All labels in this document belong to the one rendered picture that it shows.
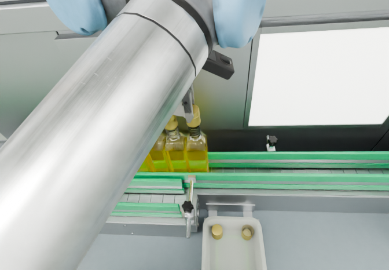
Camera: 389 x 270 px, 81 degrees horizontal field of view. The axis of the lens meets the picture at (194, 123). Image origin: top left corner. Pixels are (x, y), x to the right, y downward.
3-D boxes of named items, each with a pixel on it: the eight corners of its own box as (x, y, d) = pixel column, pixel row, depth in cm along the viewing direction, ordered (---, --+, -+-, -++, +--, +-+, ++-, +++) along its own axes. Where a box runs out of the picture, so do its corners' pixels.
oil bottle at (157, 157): (176, 168, 79) (164, 128, 63) (174, 183, 75) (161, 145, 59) (160, 168, 79) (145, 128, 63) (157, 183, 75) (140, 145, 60)
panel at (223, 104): (380, 120, 72) (465, 8, 47) (385, 127, 70) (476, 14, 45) (109, 124, 82) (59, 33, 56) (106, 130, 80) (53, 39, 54)
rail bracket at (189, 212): (198, 188, 73) (195, 167, 63) (195, 245, 61) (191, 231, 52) (189, 187, 73) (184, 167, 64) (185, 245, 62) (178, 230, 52)
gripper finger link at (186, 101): (184, 104, 50) (179, 67, 44) (192, 104, 50) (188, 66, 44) (182, 117, 46) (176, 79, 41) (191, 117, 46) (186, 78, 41)
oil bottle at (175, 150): (193, 168, 78) (185, 128, 62) (191, 183, 74) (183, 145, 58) (176, 168, 79) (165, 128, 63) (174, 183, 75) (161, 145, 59)
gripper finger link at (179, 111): (169, 122, 53) (162, 87, 47) (194, 121, 53) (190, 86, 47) (167, 131, 51) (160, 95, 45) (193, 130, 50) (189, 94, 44)
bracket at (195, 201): (200, 202, 77) (199, 193, 71) (199, 232, 70) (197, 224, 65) (190, 201, 77) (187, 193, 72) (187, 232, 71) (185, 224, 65)
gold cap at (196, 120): (201, 116, 57) (199, 103, 53) (200, 127, 54) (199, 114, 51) (186, 116, 57) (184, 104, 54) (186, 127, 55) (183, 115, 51)
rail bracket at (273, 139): (270, 149, 81) (276, 124, 71) (273, 166, 76) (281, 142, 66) (258, 149, 81) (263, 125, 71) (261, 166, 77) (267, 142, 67)
